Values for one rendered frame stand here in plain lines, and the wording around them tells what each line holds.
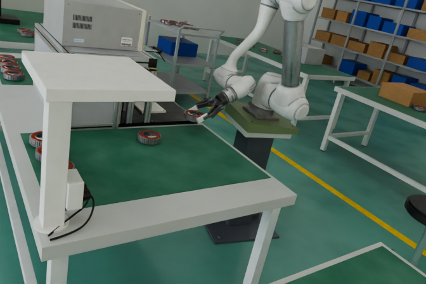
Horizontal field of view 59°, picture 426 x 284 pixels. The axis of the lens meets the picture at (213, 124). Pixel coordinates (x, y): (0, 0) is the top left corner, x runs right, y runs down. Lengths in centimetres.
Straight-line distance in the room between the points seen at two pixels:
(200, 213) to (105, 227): 33
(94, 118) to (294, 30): 108
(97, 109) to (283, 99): 100
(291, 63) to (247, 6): 717
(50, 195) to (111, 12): 102
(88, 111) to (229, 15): 729
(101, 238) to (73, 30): 101
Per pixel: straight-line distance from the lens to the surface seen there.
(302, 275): 126
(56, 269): 131
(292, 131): 237
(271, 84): 228
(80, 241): 122
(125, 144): 179
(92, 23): 190
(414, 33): 800
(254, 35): 213
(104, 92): 101
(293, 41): 203
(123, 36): 196
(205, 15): 858
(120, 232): 125
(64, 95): 99
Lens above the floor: 151
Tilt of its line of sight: 20 degrees down
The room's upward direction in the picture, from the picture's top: 12 degrees clockwise
